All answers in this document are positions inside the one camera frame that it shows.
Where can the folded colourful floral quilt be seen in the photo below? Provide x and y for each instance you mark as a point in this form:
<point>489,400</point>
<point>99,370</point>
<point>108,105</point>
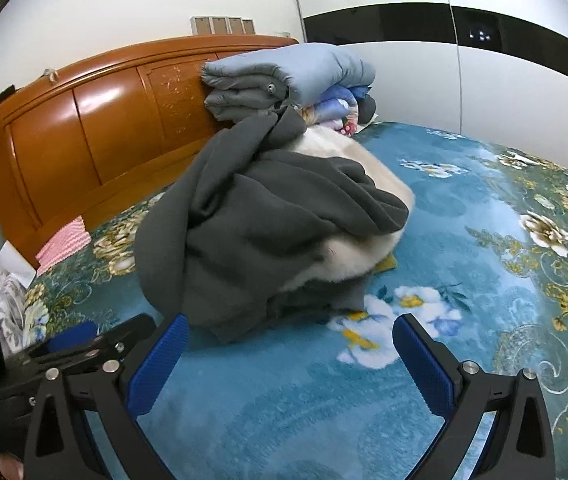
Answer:
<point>331,107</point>

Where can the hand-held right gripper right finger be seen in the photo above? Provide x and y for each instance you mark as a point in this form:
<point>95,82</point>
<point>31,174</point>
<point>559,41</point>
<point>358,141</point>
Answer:
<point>421,365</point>

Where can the folded light blue quilt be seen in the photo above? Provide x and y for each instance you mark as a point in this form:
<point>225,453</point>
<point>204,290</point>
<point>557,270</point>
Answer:
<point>314,65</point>

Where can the wooden headboard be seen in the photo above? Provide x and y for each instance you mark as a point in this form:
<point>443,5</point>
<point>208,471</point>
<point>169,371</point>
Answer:
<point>114,125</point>

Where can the grey patterned cloth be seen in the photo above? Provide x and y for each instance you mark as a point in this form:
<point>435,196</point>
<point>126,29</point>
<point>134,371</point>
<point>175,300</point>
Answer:
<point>11,310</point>

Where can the cream fluffy garment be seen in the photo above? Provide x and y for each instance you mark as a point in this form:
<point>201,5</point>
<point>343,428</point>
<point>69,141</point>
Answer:
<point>364,160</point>

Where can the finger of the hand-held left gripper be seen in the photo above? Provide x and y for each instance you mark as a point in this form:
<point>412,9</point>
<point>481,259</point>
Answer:
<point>71,336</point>

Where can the dark grey sweatshirt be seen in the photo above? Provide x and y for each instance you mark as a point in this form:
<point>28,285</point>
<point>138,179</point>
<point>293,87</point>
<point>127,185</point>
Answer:
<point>244,220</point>

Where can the yellow cloth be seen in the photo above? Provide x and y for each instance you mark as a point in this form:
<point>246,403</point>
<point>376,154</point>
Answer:
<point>386,264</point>

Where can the white paper sheet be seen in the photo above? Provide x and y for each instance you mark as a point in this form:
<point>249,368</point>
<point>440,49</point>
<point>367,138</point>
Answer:
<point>14,262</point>

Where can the dark cloth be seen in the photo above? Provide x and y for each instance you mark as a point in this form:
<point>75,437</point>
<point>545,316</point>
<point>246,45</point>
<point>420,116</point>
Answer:
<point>367,109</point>

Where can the wall switch panel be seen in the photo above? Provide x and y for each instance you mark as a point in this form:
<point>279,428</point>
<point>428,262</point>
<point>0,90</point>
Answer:
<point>221,25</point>

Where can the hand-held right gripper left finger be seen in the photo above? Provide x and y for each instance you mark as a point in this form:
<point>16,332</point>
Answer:
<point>156,367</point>

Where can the pink striped cloth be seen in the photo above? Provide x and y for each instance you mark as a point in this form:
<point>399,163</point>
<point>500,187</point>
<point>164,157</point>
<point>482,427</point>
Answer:
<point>64,242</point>

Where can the white wardrobe with black stripe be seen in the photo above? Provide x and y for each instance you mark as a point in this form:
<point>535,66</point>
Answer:
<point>389,85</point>

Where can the person's left hand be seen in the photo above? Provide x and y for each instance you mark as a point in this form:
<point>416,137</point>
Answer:
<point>10,466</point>

